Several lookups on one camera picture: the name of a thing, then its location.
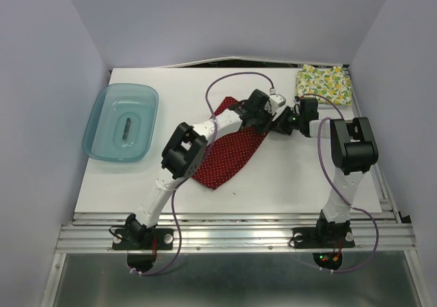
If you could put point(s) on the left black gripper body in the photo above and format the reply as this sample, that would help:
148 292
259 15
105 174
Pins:
262 119

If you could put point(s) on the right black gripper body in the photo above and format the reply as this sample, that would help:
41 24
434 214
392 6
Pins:
288 120

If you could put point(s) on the red polka dot skirt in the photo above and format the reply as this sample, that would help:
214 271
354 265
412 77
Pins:
228 156

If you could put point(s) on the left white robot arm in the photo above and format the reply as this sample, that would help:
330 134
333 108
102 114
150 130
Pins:
185 152

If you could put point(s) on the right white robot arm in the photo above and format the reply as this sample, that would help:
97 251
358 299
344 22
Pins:
346 150

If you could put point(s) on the lemon print folded skirt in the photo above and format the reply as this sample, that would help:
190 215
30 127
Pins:
332 83

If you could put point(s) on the small dark object in bin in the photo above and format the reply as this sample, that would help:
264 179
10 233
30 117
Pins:
126 129

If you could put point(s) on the teal plastic bin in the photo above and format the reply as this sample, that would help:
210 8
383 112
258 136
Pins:
114 104

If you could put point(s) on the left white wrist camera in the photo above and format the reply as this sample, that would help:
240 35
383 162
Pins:
275 101

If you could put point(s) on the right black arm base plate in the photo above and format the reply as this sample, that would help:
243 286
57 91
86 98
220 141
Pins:
309 238

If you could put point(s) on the aluminium rail frame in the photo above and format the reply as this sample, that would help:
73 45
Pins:
231 245

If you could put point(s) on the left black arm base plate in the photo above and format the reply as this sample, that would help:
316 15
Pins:
158 239

